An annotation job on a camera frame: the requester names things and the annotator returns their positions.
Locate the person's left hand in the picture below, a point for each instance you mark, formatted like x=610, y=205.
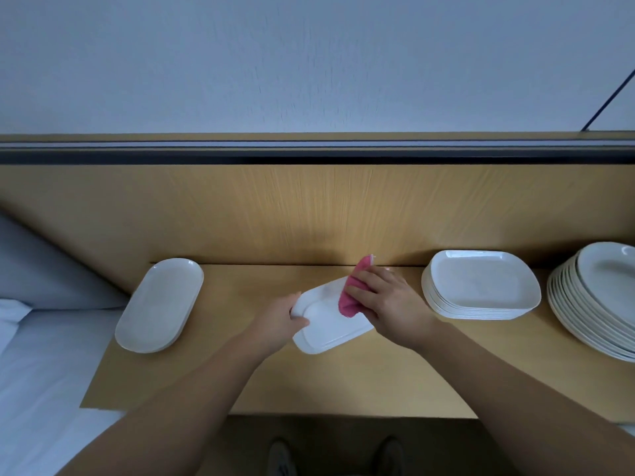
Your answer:
x=276, y=327

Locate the person's right hand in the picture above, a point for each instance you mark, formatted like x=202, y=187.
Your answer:
x=397, y=310

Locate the white glossy rectangular plate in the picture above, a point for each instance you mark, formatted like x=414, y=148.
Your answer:
x=159, y=304
x=322, y=332

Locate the pink cleaning cloth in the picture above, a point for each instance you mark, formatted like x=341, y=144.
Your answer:
x=349, y=302

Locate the stack of white rectangular plates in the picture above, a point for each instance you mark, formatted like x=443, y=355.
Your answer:
x=486, y=280

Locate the stack of white round plates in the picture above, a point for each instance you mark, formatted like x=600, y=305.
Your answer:
x=600, y=297

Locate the person's right forearm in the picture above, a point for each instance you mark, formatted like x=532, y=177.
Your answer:
x=526, y=406

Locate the person's left forearm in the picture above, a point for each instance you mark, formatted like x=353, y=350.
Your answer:
x=164, y=421

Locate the grey upholstered headboard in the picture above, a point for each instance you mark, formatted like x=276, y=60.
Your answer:
x=45, y=267

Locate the white bed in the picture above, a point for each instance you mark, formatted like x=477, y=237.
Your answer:
x=45, y=391

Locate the white pillow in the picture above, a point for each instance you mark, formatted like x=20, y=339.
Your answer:
x=10, y=317

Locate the black wall rail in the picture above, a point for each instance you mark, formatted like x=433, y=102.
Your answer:
x=298, y=152

